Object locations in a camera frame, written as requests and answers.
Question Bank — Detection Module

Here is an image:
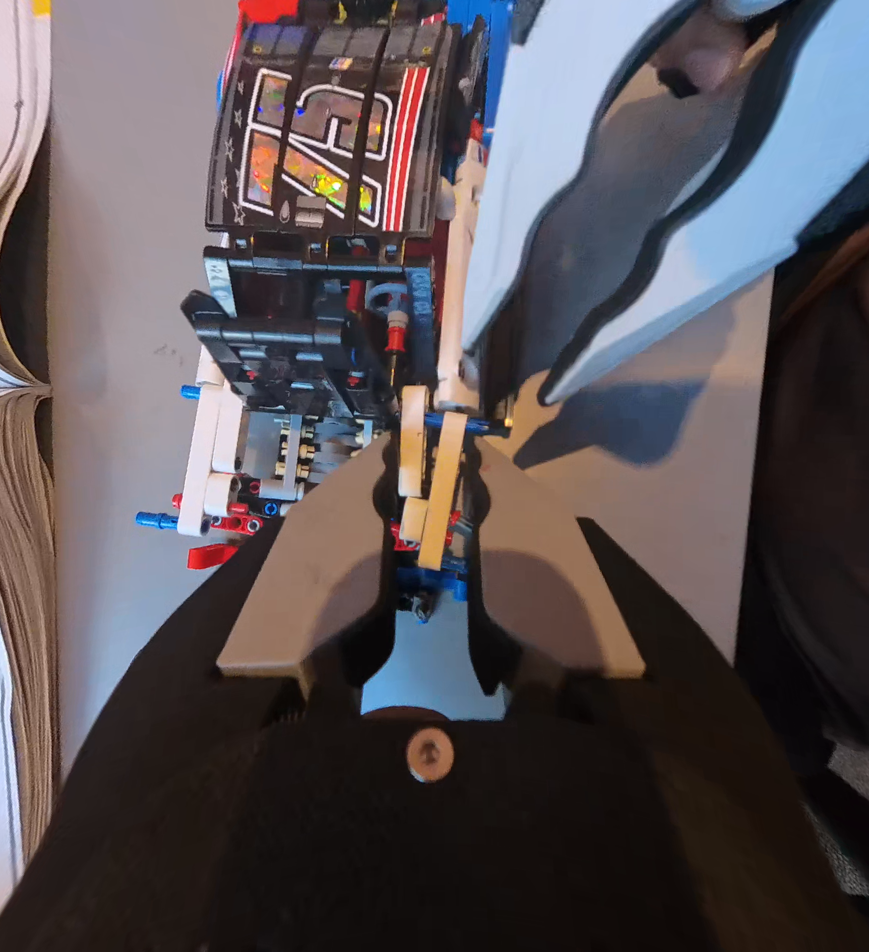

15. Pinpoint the person's brown shirt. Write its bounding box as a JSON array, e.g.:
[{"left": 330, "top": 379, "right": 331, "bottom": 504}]
[{"left": 769, "top": 186, "right": 869, "bottom": 752}]

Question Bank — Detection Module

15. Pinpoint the grey desk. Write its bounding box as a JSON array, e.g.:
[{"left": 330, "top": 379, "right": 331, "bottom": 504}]
[{"left": 48, "top": 0, "right": 778, "bottom": 774}]

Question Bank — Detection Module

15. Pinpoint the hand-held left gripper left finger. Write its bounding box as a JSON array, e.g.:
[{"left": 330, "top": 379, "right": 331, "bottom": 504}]
[{"left": 216, "top": 433, "right": 400, "bottom": 689}]

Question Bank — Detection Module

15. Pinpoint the toy brick race car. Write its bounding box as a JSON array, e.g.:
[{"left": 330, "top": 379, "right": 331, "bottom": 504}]
[{"left": 135, "top": 0, "right": 517, "bottom": 618}]

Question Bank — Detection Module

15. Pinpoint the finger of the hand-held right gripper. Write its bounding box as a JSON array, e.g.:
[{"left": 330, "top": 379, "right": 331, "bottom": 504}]
[
  {"left": 459, "top": 0, "right": 705, "bottom": 352},
  {"left": 537, "top": 0, "right": 869, "bottom": 408}
]

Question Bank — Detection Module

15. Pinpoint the white beam assembly with pins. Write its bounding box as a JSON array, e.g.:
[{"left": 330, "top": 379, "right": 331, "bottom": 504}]
[{"left": 396, "top": 383, "right": 495, "bottom": 572}]

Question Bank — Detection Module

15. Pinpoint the person's right hand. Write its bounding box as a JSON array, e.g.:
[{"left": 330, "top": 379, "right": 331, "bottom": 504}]
[{"left": 656, "top": 18, "right": 749, "bottom": 103}]

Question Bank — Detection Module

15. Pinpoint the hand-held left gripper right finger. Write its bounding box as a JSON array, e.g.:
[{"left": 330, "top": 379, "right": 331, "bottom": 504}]
[{"left": 466, "top": 437, "right": 647, "bottom": 698}]

